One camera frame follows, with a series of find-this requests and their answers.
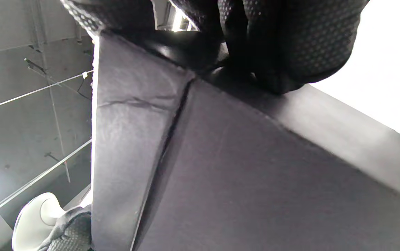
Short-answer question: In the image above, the black right hand controller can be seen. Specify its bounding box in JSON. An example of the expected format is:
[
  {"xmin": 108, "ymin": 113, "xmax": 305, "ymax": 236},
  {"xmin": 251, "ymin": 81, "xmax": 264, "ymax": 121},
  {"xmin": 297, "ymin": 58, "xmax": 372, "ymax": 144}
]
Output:
[{"xmin": 12, "ymin": 192, "xmax": 66, "ymax": 251}]

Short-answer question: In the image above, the person's right hand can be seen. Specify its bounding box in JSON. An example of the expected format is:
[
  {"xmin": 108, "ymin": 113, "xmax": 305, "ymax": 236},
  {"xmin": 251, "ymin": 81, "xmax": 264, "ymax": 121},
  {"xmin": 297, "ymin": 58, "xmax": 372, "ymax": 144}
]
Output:
[{"xmin": 60, "ymin": 0, "xmax": 371, "ymax": 94}]

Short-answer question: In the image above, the black gift box lid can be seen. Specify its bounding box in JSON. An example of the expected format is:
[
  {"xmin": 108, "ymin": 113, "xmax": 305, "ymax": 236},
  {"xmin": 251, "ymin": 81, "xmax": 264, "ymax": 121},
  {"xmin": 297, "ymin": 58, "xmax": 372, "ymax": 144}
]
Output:
[{"xmin": 91, "ymin": 30, "xmax": 400, "ymax": 251}]

